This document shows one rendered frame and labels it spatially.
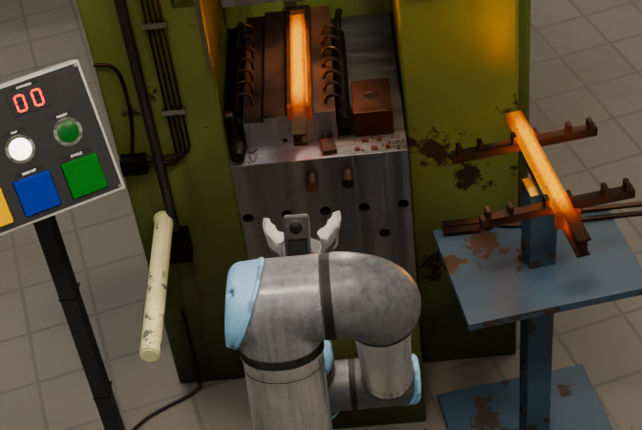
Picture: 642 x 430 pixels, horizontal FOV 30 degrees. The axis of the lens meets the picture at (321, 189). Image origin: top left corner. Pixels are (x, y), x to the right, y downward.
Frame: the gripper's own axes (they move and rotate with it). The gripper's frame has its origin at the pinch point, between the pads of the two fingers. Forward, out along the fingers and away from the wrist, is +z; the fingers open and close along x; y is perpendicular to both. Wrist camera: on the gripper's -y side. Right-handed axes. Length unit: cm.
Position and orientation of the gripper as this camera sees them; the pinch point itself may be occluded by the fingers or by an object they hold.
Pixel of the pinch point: (301, 211)
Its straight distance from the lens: 228.2
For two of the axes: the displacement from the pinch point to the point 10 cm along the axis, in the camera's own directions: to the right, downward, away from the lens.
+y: 1.0, 7.6, 6.5
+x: 9.9, -0.9, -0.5
